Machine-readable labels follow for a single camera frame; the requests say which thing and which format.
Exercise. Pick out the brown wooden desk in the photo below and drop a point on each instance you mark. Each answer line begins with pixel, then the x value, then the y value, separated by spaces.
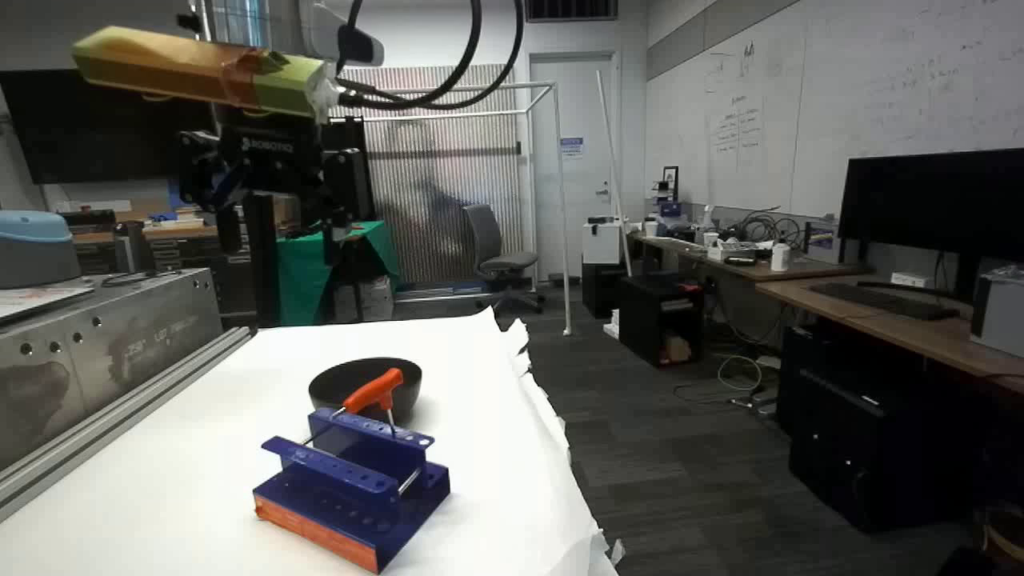
pixel 896 326

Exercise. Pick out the black bowl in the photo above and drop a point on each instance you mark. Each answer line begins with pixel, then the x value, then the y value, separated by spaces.
pixel 334 382

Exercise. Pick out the small black floor box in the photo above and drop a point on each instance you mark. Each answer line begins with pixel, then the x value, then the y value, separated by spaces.
pixel 604 290

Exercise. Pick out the large black floor box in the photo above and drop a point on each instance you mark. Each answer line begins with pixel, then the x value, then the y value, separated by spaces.
pixel 656 321

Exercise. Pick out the white cup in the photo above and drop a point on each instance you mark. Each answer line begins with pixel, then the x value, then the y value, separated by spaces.
pixel 780 258

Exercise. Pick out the wooden background table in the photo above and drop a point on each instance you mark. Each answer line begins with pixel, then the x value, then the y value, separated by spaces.
pixel 172 232

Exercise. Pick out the white door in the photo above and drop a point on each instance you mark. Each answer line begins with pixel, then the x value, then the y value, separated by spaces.
pixel 582 193

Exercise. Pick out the grey office chair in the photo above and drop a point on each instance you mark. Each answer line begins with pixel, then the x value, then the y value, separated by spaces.
pixel 501 260

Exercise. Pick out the black vertical pole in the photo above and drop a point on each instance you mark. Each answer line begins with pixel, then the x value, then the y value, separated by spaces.
pixel 262 260

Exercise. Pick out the blue rack with orange base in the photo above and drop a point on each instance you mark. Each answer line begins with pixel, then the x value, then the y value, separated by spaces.
pixel 353 491

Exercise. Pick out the white box on desk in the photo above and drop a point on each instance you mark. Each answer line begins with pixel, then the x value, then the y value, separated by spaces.
pixel 1003 314

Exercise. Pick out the black keyboard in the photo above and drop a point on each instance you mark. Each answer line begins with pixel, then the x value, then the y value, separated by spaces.
pixel 885 299

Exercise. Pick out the cluttered long workbench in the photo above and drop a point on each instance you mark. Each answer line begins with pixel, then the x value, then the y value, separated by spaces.
pixel 747 267

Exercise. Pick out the black stand instrument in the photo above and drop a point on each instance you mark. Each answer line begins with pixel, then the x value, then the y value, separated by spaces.
pixel 669 193

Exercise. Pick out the black under-desk cabinet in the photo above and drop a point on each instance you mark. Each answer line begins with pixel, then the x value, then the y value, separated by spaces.
pixel 875 450

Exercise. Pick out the green cloth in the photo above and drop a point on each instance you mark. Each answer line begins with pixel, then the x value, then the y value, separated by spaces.
pixel 306 274

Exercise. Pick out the grey metal machine base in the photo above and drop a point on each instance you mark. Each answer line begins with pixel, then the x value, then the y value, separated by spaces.
pixel 96 353

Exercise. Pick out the white bottle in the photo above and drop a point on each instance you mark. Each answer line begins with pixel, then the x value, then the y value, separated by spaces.
pixel 709 227

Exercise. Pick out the white table cover sheet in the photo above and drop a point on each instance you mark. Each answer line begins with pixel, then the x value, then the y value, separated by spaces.
pixel 162 468

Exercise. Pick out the yellow taped gripper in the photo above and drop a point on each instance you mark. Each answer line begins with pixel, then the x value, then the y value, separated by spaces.
pixel 192 66

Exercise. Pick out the black wall television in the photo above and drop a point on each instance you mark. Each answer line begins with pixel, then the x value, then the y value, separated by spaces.
pixel 106 138

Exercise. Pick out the blue grey plastic cover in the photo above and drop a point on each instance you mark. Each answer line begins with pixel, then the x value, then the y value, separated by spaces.
pixel 33 248

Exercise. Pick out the black computer monitor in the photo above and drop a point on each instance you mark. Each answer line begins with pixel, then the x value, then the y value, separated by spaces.
pixel 929 209

